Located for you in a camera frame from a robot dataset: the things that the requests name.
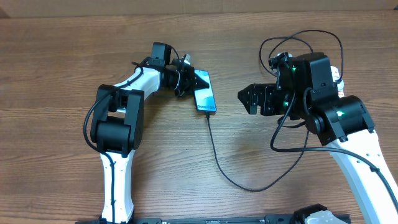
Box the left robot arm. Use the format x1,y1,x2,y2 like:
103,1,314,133
83,42,211,223

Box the white power strip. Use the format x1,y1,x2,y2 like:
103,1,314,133
330,66,345,98

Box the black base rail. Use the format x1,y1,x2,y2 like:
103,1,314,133
74,213,352,224

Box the Samsung Galaxy smartphone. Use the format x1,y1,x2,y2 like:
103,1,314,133
194,70,217,113

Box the black right camera cable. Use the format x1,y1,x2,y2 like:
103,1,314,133
269,86,398,212

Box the black USB charging cable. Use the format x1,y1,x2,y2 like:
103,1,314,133
204,29,345,193

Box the cardboard wall panel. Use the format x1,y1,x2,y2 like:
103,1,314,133
1,0,397,19

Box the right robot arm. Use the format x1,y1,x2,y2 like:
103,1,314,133
238,52,397,223

